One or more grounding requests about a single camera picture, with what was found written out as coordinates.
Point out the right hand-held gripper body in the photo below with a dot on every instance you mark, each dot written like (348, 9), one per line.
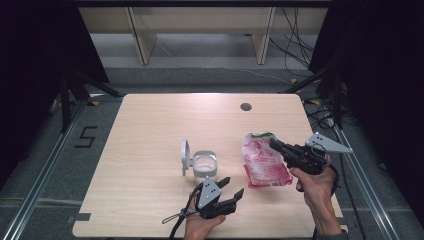
(306, 160)

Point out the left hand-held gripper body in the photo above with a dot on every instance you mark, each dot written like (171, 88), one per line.
(208, 195)

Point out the pink and white plastic bag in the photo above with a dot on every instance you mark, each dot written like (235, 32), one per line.
(265, 163)

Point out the clear jar with white lid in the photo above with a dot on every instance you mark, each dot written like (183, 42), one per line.
(205, 165)

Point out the person's right hand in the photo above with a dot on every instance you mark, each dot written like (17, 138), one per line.
(316, 188)

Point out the person's left hand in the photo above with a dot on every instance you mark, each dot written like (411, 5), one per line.
(198, 226)

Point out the black metal stand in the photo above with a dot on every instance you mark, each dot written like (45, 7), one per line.
(65, 100)
(337, 100)

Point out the black tape strip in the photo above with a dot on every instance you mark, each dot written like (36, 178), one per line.
(81, 217)
(341, 220)

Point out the black curtain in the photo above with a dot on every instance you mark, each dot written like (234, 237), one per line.
(33, 66)
(383, 83)

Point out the aluminium floor rail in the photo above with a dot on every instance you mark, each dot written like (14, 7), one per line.
(363, 186)
(36, 191)

